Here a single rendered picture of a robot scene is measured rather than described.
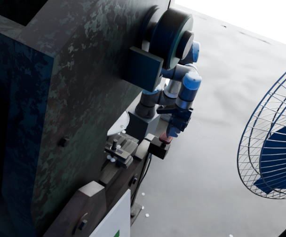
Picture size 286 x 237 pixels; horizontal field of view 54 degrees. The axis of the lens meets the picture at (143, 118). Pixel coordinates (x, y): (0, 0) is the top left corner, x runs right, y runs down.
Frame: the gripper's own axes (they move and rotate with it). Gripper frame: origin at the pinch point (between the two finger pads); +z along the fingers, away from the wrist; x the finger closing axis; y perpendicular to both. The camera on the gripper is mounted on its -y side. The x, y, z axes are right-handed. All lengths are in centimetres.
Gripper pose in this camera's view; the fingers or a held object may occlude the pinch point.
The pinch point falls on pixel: (167, 134)
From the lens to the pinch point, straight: 140.6
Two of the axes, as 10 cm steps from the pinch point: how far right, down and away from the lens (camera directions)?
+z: -2.1, 7.6, 6.1
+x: 4.3, -4.9, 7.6
